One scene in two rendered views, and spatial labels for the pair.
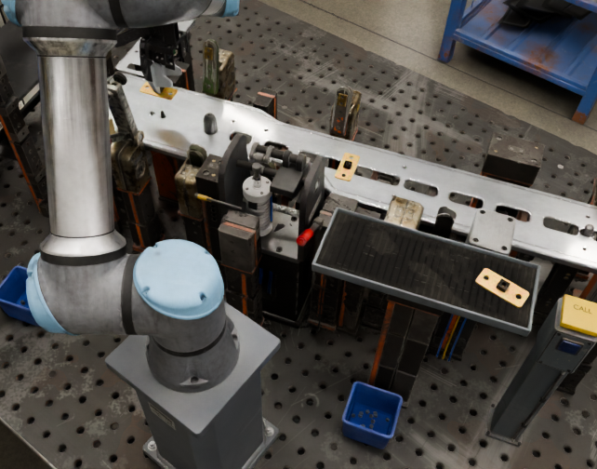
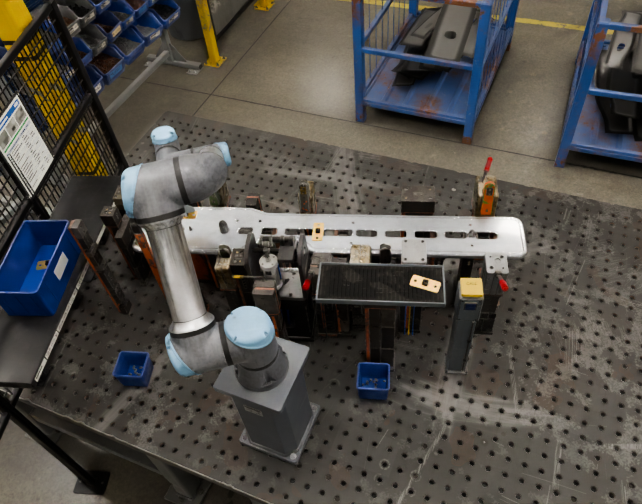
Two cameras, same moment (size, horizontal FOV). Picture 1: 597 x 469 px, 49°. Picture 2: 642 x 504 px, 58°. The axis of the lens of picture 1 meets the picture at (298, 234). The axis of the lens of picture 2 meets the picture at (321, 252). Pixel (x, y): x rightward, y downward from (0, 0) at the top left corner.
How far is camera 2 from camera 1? 57 cm
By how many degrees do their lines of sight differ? 5
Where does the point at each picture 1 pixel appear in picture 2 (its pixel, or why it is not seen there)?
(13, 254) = (111, 345)
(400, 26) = (322, 102)
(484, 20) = (382, 85)
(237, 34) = not seen: hidden behind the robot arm
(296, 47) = (257, 150)
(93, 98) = (182, 245)
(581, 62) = (457, 100)
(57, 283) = (185, 348)
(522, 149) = (421, 192)
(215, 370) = (279, 373)
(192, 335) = (264, 356)
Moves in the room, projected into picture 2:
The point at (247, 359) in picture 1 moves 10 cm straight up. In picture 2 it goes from (294, 363) to (290, 345)
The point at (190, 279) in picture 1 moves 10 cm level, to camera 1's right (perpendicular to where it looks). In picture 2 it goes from (256, 326) to (295, 317)
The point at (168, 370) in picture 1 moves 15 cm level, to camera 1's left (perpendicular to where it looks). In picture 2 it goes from (253, 381) to (197, 394)
